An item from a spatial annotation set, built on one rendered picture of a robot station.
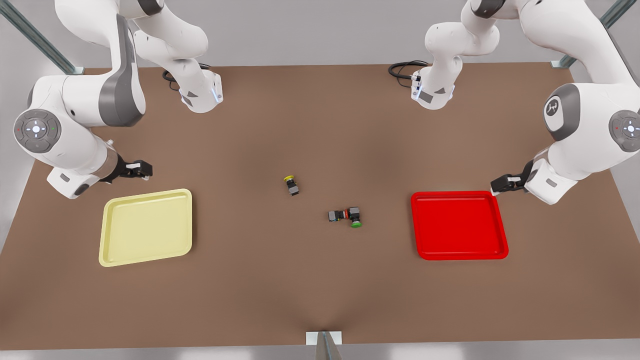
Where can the red-capped switch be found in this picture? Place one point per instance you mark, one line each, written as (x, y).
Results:
(336, 215)

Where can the silver frame post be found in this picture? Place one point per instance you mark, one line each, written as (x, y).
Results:
(37, 35)
(590, 35)
(325, 346)

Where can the red tray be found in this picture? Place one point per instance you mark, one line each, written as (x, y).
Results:
(458, 225)

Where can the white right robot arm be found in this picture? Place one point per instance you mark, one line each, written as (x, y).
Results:
(75, 100)

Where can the pale yellow tray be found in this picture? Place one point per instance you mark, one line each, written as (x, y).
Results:
(146, 227)

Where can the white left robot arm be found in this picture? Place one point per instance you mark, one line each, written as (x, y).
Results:
(575, 100)

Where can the yellow-capped switch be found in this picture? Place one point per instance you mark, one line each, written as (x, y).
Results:
(291, 185)

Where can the green-capped switch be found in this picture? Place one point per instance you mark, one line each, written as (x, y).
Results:
(355, 217)

